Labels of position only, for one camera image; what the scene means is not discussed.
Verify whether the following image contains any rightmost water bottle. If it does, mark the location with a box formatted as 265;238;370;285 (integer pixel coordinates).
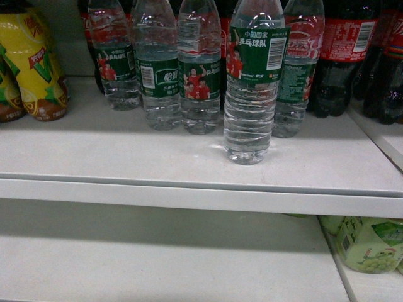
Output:
272;1;325;138

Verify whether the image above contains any water bottle with team picture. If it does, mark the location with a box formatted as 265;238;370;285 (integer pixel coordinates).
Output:
177;0;221;135

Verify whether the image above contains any left edge lemon tea bottle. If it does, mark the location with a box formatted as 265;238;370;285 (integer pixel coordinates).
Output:
1;45;27;123

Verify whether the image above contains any water bottle with barcode label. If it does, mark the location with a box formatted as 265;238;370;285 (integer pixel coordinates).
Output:
131;1;181;131

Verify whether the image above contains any right edge cola bottle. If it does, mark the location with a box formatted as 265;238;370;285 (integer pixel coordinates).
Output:
363;1;402;125

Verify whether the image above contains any clear water bottle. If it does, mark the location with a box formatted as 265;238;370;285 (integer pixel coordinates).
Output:
224;1;290;165

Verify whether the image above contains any yellow lemon tea bottle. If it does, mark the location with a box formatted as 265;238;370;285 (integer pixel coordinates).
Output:
1;1;68;121

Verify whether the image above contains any white upper shelf board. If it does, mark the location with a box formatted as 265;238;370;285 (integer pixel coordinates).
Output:
1;77;402;218

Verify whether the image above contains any green grape drink bottle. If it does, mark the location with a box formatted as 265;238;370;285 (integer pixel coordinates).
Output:
336;216;402;274

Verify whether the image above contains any far left water bottle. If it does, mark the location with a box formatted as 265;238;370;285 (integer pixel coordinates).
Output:
88;1;139;111

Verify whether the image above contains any cola bottle red label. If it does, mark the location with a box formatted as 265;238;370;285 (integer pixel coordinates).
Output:
308;1;382;118

